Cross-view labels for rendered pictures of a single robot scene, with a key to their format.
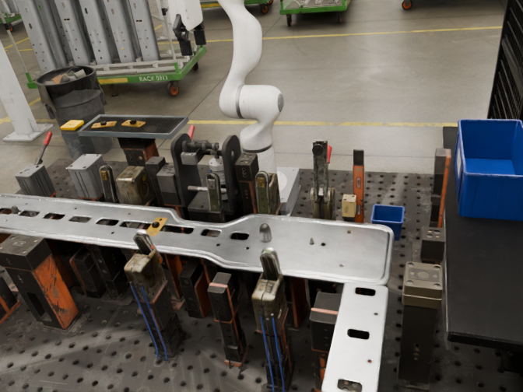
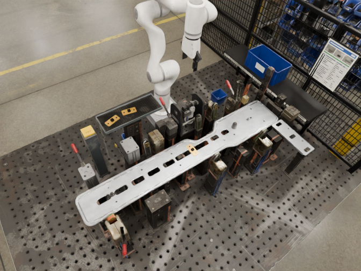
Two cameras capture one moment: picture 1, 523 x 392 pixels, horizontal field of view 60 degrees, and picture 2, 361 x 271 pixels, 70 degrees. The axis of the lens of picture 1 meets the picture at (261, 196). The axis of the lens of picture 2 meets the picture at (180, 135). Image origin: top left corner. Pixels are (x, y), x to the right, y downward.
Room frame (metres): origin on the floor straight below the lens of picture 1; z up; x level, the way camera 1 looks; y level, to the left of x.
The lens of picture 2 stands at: (0.73, 1.12, 2.31)
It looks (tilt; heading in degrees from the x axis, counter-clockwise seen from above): 53 degrees down; 299
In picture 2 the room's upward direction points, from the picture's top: 6 degrees clockwise
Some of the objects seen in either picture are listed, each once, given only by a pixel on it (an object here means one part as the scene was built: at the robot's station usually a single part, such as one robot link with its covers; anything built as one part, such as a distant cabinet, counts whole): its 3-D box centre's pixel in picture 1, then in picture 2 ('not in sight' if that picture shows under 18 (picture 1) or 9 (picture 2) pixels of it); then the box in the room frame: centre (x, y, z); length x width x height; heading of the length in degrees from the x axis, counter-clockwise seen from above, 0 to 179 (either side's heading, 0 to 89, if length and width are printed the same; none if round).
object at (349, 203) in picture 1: (349, 249); (239, 114); (0.99, -0.23, 0.88); 0.04 x 0.04 x 0.36; 68
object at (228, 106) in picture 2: (325, 239); (228, 115); (1.06, -0.17, 0.88); 0.07 x 0.06 x 0.35; 158
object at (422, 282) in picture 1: (417, 330); (282, 126); (0.68, -0.32, 0.88); 0.08 x 0.08 x 0.36; 68
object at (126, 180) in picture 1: (145, 219); (156, 153); (1.28, 0.41, 0.89); 0.13 x 0.11 x 0.38; 158
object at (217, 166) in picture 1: (216, 204); (185, 126); (1.23, 0.15, 0.94); 0.18 x 0.13 x 0.49; 68
